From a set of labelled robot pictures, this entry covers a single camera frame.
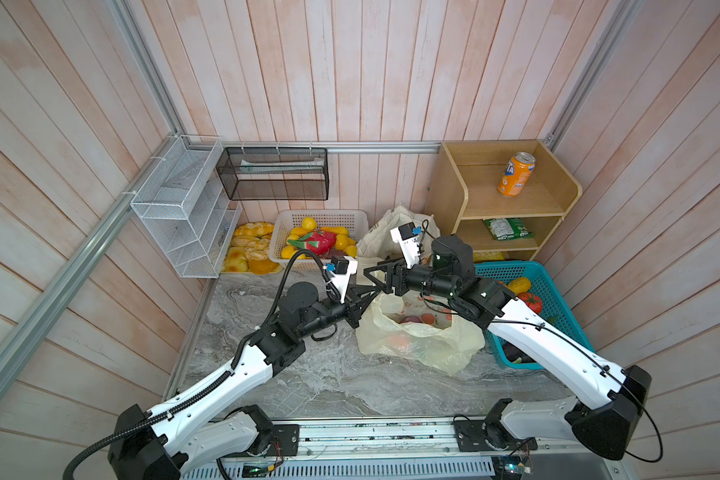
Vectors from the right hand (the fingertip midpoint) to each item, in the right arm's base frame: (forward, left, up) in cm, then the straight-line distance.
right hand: (370, 270), depth 67 cm
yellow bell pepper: (+16, -51, -29) cm, 61 cm away
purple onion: (+2, -14, -28) cm, 31 cm away
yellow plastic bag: (-8, -11, -12) cm, 18 cm away
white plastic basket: (+41, +32, -24) cm, 57 cm away
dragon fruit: (+30, +18, -23) cm, 42 cm away
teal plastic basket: (+15, -55, -30) cm, 64 cm away
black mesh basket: (+48, +34, -8) cm, 60 cm away
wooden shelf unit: (+29, -40, -2) cm, 49 cm away
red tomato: (+9, -52, -28) cm, 60 cm away
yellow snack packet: (+30, -44, -30) cm, 61 cm away
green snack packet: (+27, -43, -13) cm, 52 cm away
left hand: (-6, -2, -2) cm, 6 cm away
